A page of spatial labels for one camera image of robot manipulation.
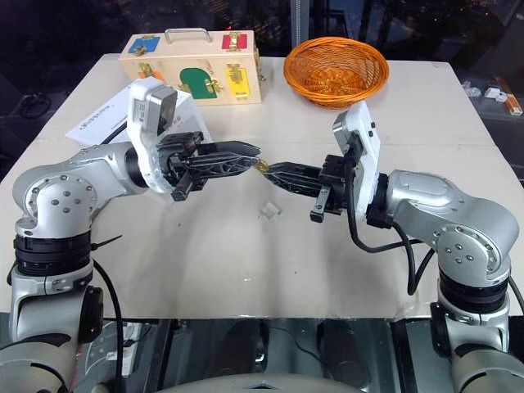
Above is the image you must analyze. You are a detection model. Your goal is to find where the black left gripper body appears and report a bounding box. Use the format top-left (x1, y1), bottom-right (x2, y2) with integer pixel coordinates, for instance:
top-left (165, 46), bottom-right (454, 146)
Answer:
top-left (154, 131), bottom-right (206, 202)

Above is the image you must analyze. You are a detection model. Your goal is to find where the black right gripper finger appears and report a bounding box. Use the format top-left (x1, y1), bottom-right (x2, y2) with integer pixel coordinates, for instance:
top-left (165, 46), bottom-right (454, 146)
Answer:
top-left (271, 161), bottom-right (325, 178)
top-left (264, 172), bottom-right (323, 194)

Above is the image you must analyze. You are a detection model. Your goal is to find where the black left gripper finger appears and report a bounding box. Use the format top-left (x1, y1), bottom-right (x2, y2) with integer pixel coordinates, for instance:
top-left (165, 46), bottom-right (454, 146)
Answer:
top-left (185, 153), bottom-right (261, 178)
top-left (195, 140), bottom-right (264, 158)

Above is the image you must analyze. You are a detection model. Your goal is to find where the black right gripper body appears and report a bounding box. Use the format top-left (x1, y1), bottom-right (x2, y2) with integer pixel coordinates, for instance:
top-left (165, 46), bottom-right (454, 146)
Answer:
top-left (309, 154), bottom-right (357, 224)

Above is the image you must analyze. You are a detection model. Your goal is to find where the wooden lock puzzle box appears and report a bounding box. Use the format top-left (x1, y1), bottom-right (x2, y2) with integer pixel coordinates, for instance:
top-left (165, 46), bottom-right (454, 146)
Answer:
top-left (118, 27), bottom-right (268, 106)

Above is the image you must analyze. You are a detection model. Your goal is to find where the small clear plastic piece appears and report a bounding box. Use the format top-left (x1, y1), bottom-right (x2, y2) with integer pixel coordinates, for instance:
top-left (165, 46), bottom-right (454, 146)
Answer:
top-left (259, 202), bottom-right (283, 223)

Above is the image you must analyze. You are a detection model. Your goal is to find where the white paper sheet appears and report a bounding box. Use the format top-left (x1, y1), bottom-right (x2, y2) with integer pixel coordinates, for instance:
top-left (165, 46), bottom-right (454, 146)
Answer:
top-left (65, 85), bottom-right (206, 147)

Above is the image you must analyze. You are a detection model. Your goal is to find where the orange wicker basket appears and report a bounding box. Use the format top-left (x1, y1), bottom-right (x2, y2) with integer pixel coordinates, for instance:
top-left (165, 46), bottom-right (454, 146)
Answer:
top-left (282, 36), bottom-right (390, 110)

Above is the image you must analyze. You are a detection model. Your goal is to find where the orange and white background object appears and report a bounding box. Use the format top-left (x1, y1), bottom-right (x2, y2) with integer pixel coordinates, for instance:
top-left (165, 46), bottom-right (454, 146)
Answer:
top-left (504, 91), bottom-right (524, 116)

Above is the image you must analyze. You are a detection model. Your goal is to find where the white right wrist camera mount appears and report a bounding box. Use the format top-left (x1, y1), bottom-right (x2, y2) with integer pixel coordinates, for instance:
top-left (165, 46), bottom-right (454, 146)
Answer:
top-left (332, 100), bottom-right (382, 224)

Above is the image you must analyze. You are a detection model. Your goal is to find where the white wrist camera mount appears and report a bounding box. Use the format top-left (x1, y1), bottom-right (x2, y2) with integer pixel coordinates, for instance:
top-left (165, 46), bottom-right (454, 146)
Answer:
top-left (125, 76), bottom-right (193, 194)
top-left (332, 100), bottom-right (382, 224)

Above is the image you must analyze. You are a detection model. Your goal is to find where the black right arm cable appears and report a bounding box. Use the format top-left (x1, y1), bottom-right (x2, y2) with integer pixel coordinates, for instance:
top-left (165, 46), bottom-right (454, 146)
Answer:
top-left (345, 163), bottom-right (437, 296)

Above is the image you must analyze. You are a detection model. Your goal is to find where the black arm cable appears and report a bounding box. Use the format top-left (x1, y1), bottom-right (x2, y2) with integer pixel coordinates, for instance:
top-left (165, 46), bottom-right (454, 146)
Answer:
top-left (92, 260), bottom-right (126, 393)
top-left (345, 163), bottom-right (437, 296)

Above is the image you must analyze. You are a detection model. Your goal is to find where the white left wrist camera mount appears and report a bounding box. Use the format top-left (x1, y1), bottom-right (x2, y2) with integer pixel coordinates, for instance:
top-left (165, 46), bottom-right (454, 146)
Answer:
top-left (125, 76), bottom-right (193, 194)

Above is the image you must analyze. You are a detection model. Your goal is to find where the black cable tie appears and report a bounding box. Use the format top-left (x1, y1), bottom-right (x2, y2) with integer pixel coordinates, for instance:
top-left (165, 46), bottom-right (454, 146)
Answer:
top-left (90, 234), bottom-right (124, 251)

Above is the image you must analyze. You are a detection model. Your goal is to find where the grey window frame post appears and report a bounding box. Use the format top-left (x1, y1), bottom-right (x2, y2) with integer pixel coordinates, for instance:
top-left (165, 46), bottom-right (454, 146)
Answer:
top-left (290, 0), bottom-right (313, 47)

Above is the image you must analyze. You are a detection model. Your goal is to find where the black coiled background cable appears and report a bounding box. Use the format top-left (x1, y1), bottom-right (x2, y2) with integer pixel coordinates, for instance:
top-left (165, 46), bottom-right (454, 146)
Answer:
top-left (19, 92), bottom-right (53, 120)

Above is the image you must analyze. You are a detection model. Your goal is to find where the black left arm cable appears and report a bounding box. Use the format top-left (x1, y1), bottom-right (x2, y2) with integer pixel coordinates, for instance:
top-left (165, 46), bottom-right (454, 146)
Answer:
top-left (92, 260), bottom-right (126, 393)

